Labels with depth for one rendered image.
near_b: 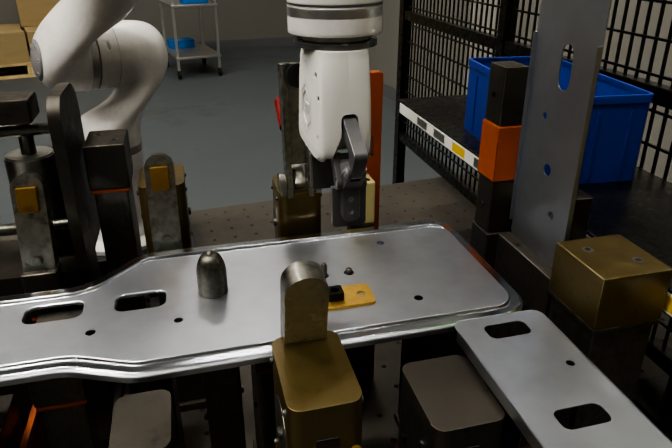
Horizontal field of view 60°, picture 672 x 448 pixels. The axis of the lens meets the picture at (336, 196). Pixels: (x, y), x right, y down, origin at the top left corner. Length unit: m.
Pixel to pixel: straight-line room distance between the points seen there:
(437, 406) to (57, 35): 0.83
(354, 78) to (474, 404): 0.30
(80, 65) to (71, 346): 0.59
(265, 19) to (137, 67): 7.31
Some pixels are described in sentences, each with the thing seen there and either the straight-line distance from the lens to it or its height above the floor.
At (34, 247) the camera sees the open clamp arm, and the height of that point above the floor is 1.02.
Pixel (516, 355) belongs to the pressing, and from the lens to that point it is 0.59.
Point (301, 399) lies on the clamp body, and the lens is 0.46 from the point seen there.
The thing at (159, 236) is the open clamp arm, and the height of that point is 1.01.
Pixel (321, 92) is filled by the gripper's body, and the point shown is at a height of 1.24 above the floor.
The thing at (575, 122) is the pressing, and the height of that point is 1.18.
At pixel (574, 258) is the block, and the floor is 1.06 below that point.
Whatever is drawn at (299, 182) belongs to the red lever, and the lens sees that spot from 0.77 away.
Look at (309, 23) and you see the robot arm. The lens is 0.51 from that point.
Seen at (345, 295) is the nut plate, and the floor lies 1.00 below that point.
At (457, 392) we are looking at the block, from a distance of 0.57.
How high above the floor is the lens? 1.36
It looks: 24 degrees down
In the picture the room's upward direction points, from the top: straight up
